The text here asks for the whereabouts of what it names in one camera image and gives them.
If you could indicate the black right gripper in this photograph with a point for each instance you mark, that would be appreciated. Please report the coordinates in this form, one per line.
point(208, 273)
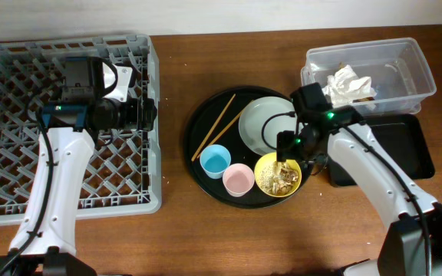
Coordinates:
point(285, 141)

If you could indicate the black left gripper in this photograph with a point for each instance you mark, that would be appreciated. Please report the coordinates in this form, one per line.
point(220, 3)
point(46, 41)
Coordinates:
point(134, 121)

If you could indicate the rice and food scraps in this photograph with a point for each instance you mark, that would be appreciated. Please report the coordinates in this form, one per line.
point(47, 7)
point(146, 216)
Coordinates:
point(278, 179)

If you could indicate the yellow plastic bowl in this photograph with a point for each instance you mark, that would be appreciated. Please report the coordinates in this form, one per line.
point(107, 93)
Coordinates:
point(269, 158)

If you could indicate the white napkin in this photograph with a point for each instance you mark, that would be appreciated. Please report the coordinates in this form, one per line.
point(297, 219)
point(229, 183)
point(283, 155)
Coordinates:
point(345, 87)

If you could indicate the pink plastic cup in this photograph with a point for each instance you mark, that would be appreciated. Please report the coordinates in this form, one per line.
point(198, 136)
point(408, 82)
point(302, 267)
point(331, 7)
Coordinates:
point(238, 179)

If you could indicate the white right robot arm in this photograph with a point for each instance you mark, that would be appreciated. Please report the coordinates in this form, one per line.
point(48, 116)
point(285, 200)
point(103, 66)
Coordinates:
point(412, 217)

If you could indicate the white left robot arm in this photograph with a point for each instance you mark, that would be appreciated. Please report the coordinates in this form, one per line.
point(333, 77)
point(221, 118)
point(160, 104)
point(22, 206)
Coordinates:
point(93, 98)

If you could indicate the grey plastic dishwasher rack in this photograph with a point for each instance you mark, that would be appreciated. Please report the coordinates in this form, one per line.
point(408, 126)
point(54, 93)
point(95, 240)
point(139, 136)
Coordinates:
point(123, 176)

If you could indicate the grey round plate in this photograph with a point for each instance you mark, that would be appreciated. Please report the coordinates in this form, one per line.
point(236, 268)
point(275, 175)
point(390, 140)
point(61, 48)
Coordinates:
point(256, 114)

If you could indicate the right wooden chopstick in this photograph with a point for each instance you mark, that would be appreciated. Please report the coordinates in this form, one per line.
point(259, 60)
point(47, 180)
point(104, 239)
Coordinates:
point(221, 133)

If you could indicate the wooden chopstick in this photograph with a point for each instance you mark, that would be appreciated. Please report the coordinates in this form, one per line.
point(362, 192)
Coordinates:
point(212, 128)
point(221, 133)

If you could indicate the round black tray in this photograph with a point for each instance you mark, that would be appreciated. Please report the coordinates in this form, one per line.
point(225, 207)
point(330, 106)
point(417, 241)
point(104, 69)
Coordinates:
point(229, 148)

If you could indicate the left wooden chopstick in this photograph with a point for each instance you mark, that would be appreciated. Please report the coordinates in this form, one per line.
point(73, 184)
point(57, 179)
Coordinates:
point(212, 128)

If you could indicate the blue plastic cup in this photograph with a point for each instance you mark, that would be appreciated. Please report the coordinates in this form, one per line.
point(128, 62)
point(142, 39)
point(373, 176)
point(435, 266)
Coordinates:
point(214, 160)

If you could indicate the black rectangular tray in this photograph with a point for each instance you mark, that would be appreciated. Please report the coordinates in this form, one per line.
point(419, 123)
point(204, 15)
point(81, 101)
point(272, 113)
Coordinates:
point(402, 138)

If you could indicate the clear plastic bin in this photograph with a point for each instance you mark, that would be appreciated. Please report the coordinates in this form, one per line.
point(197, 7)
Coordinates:
point(399, 72)

